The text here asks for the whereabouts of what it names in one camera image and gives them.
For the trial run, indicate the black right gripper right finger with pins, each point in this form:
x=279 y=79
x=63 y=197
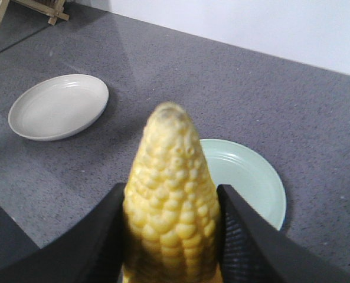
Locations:
x=254 y=251

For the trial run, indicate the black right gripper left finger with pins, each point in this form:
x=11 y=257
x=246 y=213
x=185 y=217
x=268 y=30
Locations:
x=91 y=251

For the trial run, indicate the speckled yellow corn cob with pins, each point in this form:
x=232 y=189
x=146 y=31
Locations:
x=171 y=212

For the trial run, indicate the wooden folding rack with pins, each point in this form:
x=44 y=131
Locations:
x=20 y=19

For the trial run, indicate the beige plate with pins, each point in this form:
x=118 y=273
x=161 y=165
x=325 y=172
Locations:
x=59 y=107

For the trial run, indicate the light green plate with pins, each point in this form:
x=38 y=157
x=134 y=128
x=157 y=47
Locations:
x=250 y=174

